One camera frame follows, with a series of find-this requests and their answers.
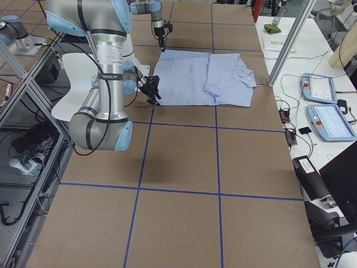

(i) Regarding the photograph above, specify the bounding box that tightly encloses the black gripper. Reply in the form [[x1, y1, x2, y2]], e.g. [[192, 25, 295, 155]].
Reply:
[[139, 75, 160, 106], [153, 22, 173, 52]]

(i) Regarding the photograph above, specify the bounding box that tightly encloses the light blue striped shirt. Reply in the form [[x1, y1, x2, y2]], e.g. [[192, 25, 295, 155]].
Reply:
[[154, 50, 257, 107]]

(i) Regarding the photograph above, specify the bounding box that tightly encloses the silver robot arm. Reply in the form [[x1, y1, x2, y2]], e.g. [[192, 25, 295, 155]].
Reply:
[[129, 1, 173, 52], [45, 1, 133, 151]]

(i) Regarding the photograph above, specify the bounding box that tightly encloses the clear plastic bag green print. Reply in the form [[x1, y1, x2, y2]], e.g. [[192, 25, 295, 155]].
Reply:
[[261, 30, 288, 51]]

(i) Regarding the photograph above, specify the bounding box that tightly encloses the green folded cloth pouch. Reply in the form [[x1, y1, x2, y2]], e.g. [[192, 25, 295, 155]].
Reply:
[[264, 24, 281, 34]]

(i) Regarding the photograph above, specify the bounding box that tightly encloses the orange electronics board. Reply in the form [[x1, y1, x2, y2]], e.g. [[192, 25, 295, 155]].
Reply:
[[284, 128, 297, 147], [278, 109, 291, 123]]

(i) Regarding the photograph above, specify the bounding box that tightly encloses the far teach pendant tablet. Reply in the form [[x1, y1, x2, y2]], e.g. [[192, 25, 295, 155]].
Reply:
[[301, 73, 337, 104]]

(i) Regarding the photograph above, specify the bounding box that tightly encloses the teach pendant tablet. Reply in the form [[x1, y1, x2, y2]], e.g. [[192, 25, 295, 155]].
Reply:
[[301, 73, 337, 104], [306, 104, 356, 142]]

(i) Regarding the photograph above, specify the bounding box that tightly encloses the near teach pendant tablet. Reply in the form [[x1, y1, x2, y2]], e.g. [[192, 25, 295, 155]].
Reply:
[[306, 104, 356, 142]]

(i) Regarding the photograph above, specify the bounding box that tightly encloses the black box device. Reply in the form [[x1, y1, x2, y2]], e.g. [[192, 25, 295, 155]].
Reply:
[[292, 156, 330, 200]]

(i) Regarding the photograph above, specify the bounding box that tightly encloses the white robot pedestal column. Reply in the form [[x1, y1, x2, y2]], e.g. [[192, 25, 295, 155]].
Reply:
[[119, 0, 151, 93]]

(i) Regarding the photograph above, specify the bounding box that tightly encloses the aluminium frame post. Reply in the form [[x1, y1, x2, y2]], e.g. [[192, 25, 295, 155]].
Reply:
[[267, 0, 316, 87]]

